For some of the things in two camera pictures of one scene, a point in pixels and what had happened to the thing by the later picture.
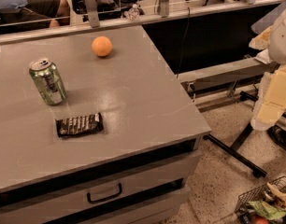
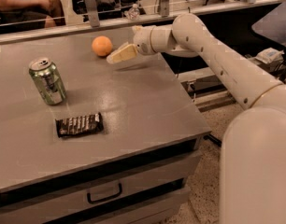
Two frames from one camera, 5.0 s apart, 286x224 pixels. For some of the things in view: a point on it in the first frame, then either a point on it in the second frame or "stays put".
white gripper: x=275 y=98 to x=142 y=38
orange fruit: x=102 y=46 stays put
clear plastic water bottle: x=133 y=14 stays put
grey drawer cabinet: x=138 y=169 stays put
